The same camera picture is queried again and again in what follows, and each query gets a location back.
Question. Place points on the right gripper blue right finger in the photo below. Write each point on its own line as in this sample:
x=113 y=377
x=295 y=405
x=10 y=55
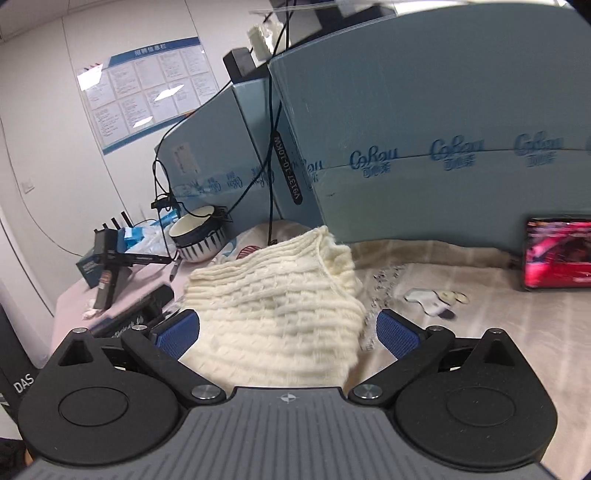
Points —
x=398 y=335

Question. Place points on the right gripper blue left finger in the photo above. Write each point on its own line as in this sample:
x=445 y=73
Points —
x=176 y=334

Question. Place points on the cream knitted sweater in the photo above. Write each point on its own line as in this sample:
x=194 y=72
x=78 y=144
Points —
x=288 y=315

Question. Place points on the beige printed bed sheet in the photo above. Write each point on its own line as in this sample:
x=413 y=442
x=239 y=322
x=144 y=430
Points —
x=470 y=290

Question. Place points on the blue tissue pack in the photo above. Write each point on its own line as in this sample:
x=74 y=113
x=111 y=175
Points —
x=88 y=266

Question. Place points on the striped ceramic bowl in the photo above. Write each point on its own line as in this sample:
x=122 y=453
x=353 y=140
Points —
x=199 y=234

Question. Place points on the smartphone showing video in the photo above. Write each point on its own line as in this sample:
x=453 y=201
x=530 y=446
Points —
x=556 y=253

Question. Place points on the large blue cardboard box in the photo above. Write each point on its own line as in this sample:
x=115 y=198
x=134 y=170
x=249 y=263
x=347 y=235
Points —
x=456 y=124

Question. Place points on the wall notice board poster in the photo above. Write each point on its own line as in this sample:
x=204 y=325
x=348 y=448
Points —
x=137 y=92

